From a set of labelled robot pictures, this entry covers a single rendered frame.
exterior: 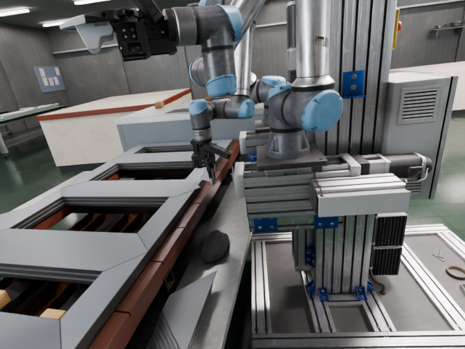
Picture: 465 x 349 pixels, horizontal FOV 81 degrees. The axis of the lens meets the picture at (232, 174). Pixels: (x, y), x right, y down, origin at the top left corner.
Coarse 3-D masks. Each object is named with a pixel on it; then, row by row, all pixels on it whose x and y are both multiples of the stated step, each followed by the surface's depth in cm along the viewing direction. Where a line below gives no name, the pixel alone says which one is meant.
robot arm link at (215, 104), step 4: (212, 100) 114; (216, 100) 114; (220, 100) 111; (224, 100) 110; (208, 104) 109; (212, 104) 110; (216, 104) 110; (220, 104) 109; (212, 108) 109; (216, 108) 110; (220, 108) 109; (216, 112) 110; (220, 112) 109; (216, 116) 112; (220, 116) 111; (224, 116) 110
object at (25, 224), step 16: (96, 176) 151; (48, 208) 121; (16, 224) 108; (32, 224) 113; (160, 240) 89; (0, 272) 85; (16, 272) 84; (32, 272) 82; (48, 272) 80; (64, 272) 79; (80, 272) 78; (96, 272) 77; (128, 288) 72; (112, 304) 66; (96, 320) 61; (96, 336) 61
